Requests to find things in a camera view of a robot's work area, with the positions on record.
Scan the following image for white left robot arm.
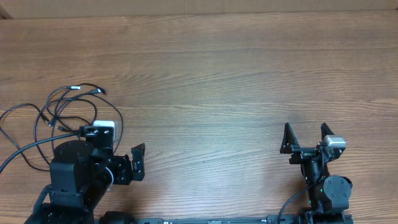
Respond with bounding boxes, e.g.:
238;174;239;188
26;140;146;223

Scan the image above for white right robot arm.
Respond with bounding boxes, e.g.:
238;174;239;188
276;123;353;223

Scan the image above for thin black USB cable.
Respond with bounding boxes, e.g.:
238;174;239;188
0;83;124;172

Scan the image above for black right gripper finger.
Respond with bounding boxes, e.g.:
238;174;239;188
320;123;335;146
280;123;300;154

